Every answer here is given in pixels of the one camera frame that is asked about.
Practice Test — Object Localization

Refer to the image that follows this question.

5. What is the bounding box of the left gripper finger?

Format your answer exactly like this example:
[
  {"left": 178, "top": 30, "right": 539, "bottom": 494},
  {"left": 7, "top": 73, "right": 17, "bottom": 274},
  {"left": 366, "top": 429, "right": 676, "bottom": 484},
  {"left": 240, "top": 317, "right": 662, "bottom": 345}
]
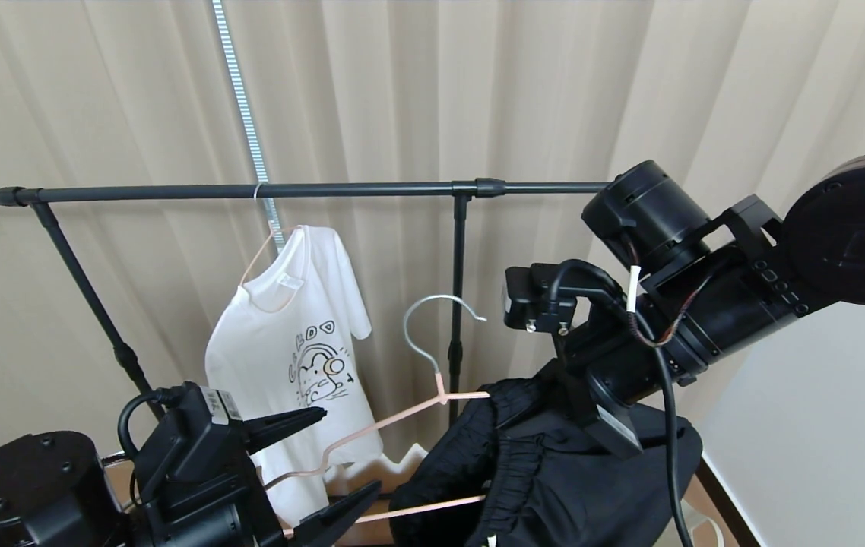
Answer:
[
  {"left": 242, "top": 406, "right": 328, "bottom": 457},
  {"left": 288, "top": 480, "right": 382, "bottom": 547}
]

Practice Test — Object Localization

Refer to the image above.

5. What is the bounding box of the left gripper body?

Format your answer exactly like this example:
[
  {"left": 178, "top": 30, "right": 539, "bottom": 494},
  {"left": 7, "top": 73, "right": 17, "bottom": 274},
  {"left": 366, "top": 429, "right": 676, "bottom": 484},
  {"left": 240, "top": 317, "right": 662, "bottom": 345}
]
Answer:
[{"left": 136, "top": 448, "right": 286, "bottom": 547}]

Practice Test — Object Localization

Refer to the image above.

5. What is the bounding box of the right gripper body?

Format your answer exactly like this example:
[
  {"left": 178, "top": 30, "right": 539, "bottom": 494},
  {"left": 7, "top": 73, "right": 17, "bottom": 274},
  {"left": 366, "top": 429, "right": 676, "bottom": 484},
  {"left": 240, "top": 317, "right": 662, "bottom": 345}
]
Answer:
[{"left": 554, "top": 304, "right": 716, "bottom": 460}]

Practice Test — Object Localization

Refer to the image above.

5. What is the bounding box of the white garment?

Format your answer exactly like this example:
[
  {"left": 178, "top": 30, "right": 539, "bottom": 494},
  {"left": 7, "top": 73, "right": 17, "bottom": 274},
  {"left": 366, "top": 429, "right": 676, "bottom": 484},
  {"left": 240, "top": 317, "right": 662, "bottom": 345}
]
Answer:
[{"left": 204, "top": 226, "right": 385, "bottom": 526}]

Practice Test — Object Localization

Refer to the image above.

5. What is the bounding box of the black garment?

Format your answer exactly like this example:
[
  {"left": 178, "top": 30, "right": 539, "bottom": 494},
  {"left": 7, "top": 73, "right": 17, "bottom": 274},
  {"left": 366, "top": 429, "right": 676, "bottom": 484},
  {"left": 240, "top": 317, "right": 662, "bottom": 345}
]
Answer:
[{"left": 389, "top": 376, "right": 704, "bottom": 547}]

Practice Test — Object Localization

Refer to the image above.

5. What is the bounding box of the pink clothes hanger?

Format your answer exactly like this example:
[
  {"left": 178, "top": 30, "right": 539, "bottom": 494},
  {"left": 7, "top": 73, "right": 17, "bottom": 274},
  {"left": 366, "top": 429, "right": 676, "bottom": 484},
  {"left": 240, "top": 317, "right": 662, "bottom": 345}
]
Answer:
[
  {"left": 239, "top": 184, "right": 304, "bottom": 315},
  {"left": 264, "top": 295, "right": 491, "bottom": 537}
]

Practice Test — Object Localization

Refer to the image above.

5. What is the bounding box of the white laundry basket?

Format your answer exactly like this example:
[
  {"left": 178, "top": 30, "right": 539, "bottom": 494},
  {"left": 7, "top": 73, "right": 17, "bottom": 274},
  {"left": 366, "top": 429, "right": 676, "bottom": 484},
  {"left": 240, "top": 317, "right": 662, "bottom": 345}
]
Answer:
[{"left": 683, "top": 505, "right": 727, "bottom": 547}]

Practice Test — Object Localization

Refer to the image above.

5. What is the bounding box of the black clothes rack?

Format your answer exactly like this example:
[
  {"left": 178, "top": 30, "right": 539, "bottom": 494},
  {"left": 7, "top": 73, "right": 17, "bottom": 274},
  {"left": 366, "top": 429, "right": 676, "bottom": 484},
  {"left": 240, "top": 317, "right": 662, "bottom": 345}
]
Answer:
[{"left": 0, "top": 179, "right": 616, "bottom": 426}]

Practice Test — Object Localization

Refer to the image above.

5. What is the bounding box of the beige curtain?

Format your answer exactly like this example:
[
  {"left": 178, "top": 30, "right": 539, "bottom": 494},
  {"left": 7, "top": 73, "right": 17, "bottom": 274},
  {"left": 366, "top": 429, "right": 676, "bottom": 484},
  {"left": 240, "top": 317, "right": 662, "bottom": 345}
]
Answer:
[{"left": 0, "top": 0, "right": 865, "bottom": 472}]

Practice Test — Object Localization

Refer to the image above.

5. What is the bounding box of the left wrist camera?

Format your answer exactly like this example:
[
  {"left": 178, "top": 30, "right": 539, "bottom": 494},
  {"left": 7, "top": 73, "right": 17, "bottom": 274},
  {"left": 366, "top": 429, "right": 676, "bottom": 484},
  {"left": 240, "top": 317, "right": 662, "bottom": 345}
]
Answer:
[{"left": 132, "top": 382, "right": 252, "bottom": 495}]

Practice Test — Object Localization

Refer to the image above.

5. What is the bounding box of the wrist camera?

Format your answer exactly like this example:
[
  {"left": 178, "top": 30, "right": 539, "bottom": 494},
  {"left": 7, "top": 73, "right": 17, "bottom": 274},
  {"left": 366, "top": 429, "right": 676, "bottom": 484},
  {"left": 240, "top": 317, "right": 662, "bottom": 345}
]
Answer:
[
  {"left": 132, "top": 382, "right": 252, "bottom": 495},
  {"left": 503, "top": 260, "right": 631, "bottom": 343}
]

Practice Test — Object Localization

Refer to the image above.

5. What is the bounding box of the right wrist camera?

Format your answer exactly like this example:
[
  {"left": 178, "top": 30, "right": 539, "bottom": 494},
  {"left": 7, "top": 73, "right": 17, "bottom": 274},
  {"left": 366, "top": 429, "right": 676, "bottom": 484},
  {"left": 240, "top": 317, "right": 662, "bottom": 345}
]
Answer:
[{"left": 503, "top": 260, "right": 631, "bottom": 343}]

